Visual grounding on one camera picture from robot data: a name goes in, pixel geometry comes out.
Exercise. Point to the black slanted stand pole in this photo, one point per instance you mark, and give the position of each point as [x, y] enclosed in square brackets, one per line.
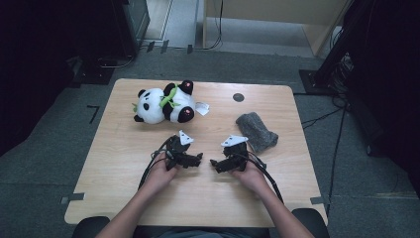
[334, 54]

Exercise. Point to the black chair armrest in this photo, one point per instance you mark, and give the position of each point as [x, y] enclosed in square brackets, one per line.
[313, 224]
[89, 228]

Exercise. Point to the black cabinet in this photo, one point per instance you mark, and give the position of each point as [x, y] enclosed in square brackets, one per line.
[128, 26]

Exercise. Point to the person's left hand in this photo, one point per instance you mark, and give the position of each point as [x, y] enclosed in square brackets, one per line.
[160, 175]

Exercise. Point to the grey knitted cloth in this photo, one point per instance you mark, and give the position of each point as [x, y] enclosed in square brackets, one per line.
[256, 130]

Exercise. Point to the grey tape strip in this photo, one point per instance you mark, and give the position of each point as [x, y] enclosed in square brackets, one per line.
[318, 200]
[72, 197]

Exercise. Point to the black square stand base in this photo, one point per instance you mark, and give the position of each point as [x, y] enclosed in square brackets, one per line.
[310, 82]

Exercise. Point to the dark round table grommet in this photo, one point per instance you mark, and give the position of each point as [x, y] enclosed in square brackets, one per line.
[238, 97]

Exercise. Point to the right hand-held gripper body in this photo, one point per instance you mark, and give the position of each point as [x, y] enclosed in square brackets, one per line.
[236, 153]

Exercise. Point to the dark curtain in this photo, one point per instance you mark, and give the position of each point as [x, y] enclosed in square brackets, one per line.
[389, 82]
[29, 66]

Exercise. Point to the black angled floor tape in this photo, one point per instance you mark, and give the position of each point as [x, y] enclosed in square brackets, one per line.
[95, 112]

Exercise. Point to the light wooden cabinet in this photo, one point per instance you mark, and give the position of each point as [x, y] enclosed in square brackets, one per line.
[264, 10]

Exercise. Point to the panda plush toy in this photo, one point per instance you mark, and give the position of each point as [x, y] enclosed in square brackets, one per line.
[155, 105]

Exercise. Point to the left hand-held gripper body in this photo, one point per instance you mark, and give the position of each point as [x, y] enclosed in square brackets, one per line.
[176, 150]

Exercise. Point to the person's dark clothing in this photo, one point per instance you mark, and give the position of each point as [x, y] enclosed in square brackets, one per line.
[198, 234]

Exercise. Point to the black flat stand base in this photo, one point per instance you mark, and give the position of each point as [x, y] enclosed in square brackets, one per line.
[95, 76]

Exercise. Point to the person's right hand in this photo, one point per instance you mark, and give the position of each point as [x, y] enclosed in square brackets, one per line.
[251, 177]

